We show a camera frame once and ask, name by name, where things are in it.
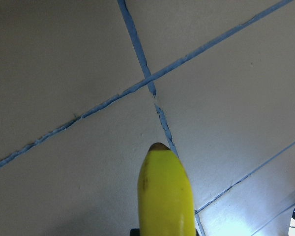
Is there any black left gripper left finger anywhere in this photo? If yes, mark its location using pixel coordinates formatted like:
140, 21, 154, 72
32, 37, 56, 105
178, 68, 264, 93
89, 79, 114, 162
129, 228, 140, 236

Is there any yellow banana basket edge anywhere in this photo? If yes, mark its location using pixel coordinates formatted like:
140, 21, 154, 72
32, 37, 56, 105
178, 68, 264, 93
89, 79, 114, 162
137, 143, 197, 236

